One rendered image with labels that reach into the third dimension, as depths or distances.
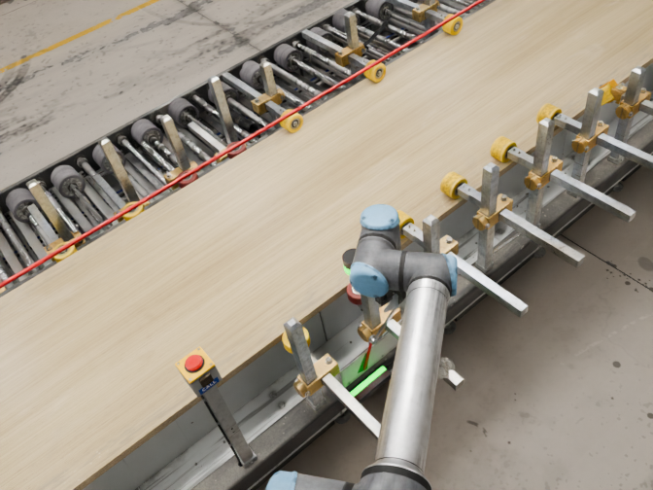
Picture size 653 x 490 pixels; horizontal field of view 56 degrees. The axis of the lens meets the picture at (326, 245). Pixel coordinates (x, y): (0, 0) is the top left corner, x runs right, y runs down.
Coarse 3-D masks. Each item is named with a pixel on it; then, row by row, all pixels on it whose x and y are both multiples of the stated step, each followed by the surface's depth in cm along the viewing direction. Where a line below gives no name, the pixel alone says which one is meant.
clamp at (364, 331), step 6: (384, 306) 188; (384, 312) 187; (390, 312) 186; (396, 312) 186; (384, 318) 185; (396, 318) 188; (366, 324) 185; (360, 330) 184; (366, 330) 184; (372, 330) 183; (378, 330) 184; (384, 330) 187; (366, 336) 183
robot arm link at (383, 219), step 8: (368, 208) 145; (376, 208) 145; (384, 208) 145; (392, 208) 144; (368, 216) 143; (376, 216) 143; (384, 216) 143; (392, 216) 142; (368, 224) 141; (376, 224) 141; (384, 224) 141; (392, 224) 141; (368, 232) 141; (376, 232) 141; (384, 232) 141; (392, 232) 142; (400, 248) 151
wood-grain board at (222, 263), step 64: (512, 0) 293; (576, 0) 285; (640, 0) 277; (448, 64) 265; (512, 64) 258; (576, 64) 252; (640, 64) 246; (320, 128) 247; (384, 128) 241; (448, 128) 236; (512, 128) 231; (192, 192) 232; (256, 192) 227; (320, 192) 222; (384, 192) 217; (128, 256) 214; (192, 256) 210; (256, 256) 206; (320, 256) 202; (0, 320) 202; (64, 320) 199; (128, 320) 195; (192, 320) 191; (256, 320) 188; (0, 384) 185; (64, 384) 182; (128, 384) 179; (0, 448) 171; (64, 448) 168; (128, 448) 166
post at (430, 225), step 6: (432, 216) 175; (426, 222) 175; (432, 222) 174; (438, 222) 175; (426, 228) 177; (432, 228) 175; (438, 228) 177; (426, 234) 179; (432, 234) 177; (438, 234) 179; (426, 240) 181; (432, 240) 179; (438, 240) 181; (426, 246) 183; (432, 246) 180; (438, 246) 183; (426, 252) 185; (432, 252) 182; (438, 252) 185
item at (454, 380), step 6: (360, 306) 193; (390, 324) 185; (396, 324) 184; (390, 330) 184; (396, 330) 183; (396, 336) 183; (450, 372) 171; (456, 372) 171; (444, 378) 172; (450, 378) 170; (456, 378) 170; (462, 378) 170; (450, 384) 171; (456, 384) 169; (462, 384) 171; (456, 390) 170
